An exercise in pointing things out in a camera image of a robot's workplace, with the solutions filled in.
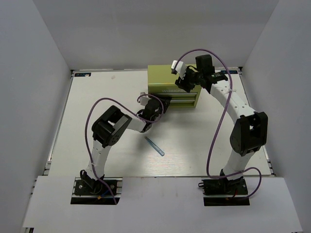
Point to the corner label sticker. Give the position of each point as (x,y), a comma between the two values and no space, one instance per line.
(230,71)
(84,74)

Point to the light blue pen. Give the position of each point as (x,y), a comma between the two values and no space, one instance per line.
(155,147)

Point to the left corner label sticker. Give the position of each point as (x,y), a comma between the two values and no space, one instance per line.
(84,74)

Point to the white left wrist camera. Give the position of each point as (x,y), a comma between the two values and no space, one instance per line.
(143,99)

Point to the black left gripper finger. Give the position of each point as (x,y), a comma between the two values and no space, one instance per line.
(166,104)
(164,99)

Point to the right corner label sticker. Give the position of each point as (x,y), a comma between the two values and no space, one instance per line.
(230,71)

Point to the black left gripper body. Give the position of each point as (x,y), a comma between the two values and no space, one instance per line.
(160,109)

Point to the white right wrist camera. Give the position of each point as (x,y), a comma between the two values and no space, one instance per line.
(179,68)

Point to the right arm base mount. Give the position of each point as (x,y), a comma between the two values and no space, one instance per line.
(222,192)

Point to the green top drawer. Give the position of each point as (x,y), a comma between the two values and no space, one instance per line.
(176,94)

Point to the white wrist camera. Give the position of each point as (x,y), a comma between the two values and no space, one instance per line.
(143,99)
(179,68)

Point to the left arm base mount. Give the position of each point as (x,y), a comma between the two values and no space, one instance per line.
(83,195)

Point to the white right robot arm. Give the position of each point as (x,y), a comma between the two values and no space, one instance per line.
(249,133)

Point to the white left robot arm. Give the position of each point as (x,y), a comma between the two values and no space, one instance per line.
(108,129)

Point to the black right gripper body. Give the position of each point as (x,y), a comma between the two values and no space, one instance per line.
(192,78)

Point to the green metal drawer chest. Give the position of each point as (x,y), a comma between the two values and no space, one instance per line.
(160,80)

